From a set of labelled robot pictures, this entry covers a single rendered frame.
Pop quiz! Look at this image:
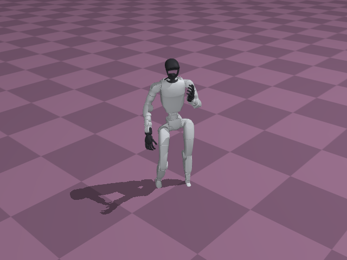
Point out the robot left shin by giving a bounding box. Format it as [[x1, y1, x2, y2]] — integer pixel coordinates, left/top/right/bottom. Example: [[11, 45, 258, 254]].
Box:
[[183, 156, 192, 184]]

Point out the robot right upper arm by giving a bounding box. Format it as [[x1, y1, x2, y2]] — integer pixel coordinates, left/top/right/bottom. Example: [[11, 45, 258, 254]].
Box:
[[144, 82, 162, 112]]

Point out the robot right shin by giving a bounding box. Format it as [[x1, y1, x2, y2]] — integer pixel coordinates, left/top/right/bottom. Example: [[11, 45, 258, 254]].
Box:
[[156, 161, 166, 181]]

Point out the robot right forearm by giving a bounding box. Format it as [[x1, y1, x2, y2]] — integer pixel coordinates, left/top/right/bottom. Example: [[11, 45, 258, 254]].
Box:
[[143, 104, 152, 133]]

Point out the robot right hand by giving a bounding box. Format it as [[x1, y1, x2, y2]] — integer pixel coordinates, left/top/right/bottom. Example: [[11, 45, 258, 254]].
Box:
[[145, 127, 157, 150]]

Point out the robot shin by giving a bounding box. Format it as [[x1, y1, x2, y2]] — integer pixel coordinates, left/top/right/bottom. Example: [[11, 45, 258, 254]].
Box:
[[183, 156, 192, 184], [156, 161, 166, 181]]

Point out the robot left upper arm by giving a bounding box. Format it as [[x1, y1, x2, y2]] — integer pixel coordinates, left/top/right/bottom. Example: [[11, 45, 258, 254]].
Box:
[[183, 79, 201, 108]]

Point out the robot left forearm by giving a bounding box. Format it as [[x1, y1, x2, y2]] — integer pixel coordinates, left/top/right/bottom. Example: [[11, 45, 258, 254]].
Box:
[[186, 96, 202, 107]]

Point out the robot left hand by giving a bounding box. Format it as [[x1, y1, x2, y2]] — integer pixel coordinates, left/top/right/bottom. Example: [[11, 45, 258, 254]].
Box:
[[187, 84, 195, 102]]

